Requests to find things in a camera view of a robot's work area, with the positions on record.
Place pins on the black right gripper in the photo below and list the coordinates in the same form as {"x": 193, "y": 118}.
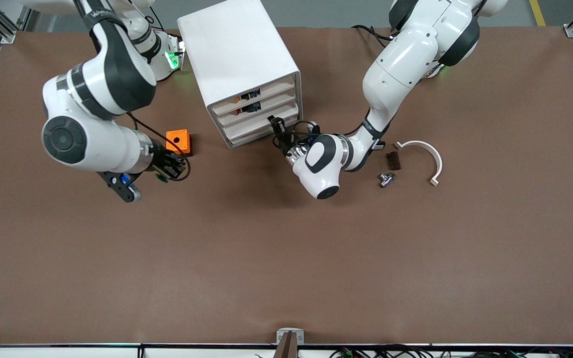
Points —
{"x": 163, "y": 159}

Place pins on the orange black button part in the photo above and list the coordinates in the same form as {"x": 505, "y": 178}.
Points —
{"x": 249, "y": 95}

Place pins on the brown terminal block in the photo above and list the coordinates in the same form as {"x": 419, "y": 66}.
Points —
{"x": 394, "y": 160}

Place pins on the white curved plastic bracket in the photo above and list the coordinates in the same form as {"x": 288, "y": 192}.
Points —
{"x": 433, "y": 154}

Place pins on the white table edge rail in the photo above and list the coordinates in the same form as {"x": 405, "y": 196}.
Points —
{"x": 67, "y": 350}

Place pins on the silver key switch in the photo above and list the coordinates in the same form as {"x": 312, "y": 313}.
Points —
{"x": 386, "y": 179}

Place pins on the red black button part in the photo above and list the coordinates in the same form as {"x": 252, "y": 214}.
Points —
{"x": 249, "y": 107}

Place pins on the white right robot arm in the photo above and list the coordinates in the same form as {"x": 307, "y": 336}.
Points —
{"x": 97, "y": 109}

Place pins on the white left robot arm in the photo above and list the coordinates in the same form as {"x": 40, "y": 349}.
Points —
{"x": 401, "y": 69}

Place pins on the orange button box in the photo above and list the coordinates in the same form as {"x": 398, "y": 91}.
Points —
{"x": 178, "y": 141}

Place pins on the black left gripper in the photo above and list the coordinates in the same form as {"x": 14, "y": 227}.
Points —
{"x": 285, "y": 143}

